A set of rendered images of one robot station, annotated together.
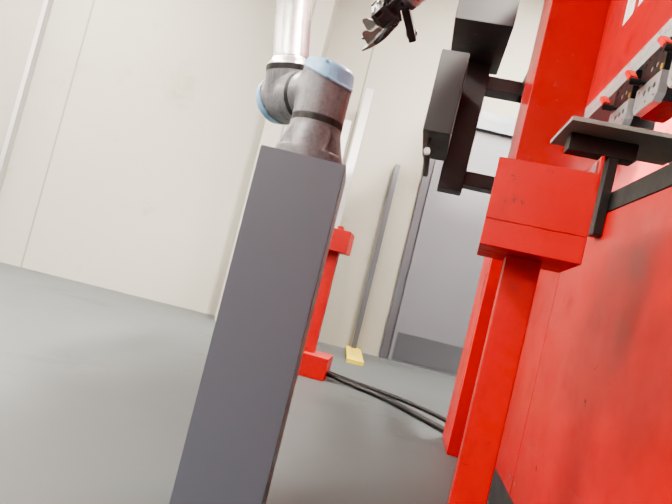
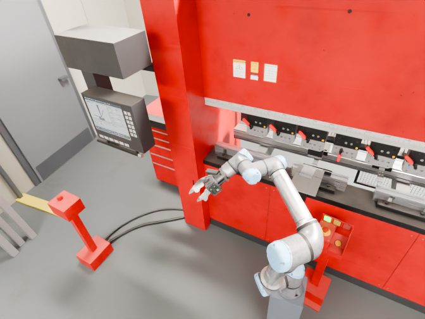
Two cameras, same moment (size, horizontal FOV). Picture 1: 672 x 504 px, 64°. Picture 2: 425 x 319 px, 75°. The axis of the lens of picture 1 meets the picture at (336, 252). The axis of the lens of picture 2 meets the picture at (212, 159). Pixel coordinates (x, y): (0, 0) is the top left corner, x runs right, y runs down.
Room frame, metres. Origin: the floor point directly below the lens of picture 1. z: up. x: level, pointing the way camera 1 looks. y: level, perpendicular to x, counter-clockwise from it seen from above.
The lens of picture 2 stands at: (1.21, 0.93, 2.36)
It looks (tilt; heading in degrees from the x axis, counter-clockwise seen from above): 40 degrees down; 294
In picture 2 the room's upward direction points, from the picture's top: 5 degrees counter-clockwise
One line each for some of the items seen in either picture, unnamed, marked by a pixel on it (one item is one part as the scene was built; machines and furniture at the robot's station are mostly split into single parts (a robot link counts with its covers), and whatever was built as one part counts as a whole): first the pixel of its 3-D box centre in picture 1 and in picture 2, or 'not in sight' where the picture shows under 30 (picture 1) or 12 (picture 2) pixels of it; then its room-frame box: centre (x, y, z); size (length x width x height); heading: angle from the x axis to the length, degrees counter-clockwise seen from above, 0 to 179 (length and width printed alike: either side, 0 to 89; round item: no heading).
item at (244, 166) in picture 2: not in sight; (252, 171); (1.43, -0.02, 1.48); 0.11 x 0.11 x 0.08; 41
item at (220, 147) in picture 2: not in sight; (243, 154); (1.70, -0.79, 0.92); 0.50 x 0.06 x 0.10; 171
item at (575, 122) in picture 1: (620, 142); (307, 179); (1.18, -0.56, 1.00); 0.26 x 0.18 x 0.01; 81
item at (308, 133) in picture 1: (312, 142); (289, 281); (1.17, 0.11, 0.82); 0.15 x 0.15 x 0.10
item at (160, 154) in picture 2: not in sight; (179, 143); (2.59, -1.27, 0.50); 0.51 x 0.50 x 1.00; 81
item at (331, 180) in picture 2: not in sight; (318, 176); (1.10, -0.70, 0.92); 0.39 x 0.06 x 0.10; 171
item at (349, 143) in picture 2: not in sight; (346, 143); (0.98, -0.68, 1.26); 0.15 x 0.09 x 0.17; 171
